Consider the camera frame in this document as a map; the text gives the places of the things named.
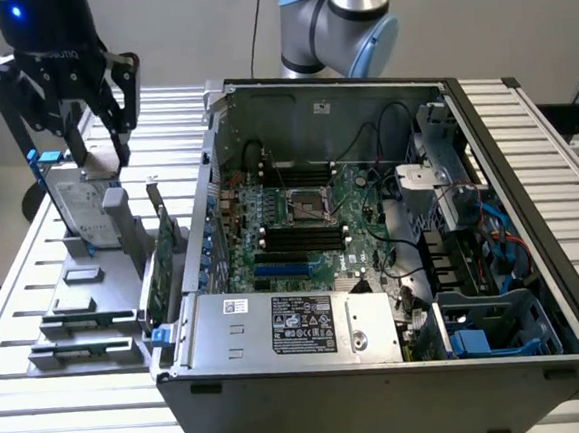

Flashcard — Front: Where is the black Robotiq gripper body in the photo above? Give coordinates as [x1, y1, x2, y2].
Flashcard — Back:
[0, 36, 115, 123]

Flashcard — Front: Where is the square tan CPU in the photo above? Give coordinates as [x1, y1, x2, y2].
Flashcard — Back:
[77, 144, 123, 183]

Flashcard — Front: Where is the metal CPU socket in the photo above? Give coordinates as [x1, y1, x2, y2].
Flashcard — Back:
[277, 183, 335, 225]

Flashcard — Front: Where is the silver hard disk blue caddy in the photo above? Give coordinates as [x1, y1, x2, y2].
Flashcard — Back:
[25, 143, 129, 263]

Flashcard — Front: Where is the black round stand base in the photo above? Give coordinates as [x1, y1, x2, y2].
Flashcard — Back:
[17, 178, 56, 225]

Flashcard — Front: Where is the green graphics card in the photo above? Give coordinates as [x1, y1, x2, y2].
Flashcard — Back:
[126, 171, 188, 341]

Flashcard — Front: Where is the grey parts rack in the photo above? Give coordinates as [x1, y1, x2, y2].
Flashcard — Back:
[11, 179, 202, 384]

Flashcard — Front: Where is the black RAM slot bank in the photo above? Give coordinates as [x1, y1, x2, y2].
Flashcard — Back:
[259, 158, 338, 191]
[257, 217, 352, 256]

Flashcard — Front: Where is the blue case latch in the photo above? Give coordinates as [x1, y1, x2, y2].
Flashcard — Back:
[149, 322, 174, 350]

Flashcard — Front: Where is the black expansion slot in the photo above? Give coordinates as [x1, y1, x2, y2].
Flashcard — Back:
[252, 247, 310, 267]

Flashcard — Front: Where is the blue expansion slot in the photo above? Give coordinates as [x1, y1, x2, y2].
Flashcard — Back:
[251, 259, 311, 283]

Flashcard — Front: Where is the silver power supply unit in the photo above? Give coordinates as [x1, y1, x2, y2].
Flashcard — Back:
[180, 278, 405, 382]

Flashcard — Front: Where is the green motherboard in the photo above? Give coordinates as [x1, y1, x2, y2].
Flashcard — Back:
[215, 155, 401, 303]

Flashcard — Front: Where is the metal disk bay cage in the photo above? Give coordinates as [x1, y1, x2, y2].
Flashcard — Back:
[388, 96, 495, 237]

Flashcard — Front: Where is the black open PC case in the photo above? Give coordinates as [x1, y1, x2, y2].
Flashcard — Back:
[127, 50, 579, 433]

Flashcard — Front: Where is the black looped wire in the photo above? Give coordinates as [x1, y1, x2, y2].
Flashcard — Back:
[240, 137, 268, 171]

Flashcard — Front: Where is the thin black hanging cable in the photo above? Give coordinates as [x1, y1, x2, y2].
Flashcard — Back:
[243, 0, 273, 79]

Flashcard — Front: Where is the long black wire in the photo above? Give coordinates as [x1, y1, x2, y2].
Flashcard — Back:
[341, 99, 420, 169]

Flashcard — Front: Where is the blue SATA wire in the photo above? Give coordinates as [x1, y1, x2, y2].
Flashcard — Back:
[473, 195, 532, 296]

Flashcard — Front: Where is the red wire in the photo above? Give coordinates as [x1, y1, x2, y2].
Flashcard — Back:
[489, 225, 531, 265]

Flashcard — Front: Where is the black bracket plate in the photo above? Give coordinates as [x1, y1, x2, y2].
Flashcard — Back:
[534, 99, 579, 147]

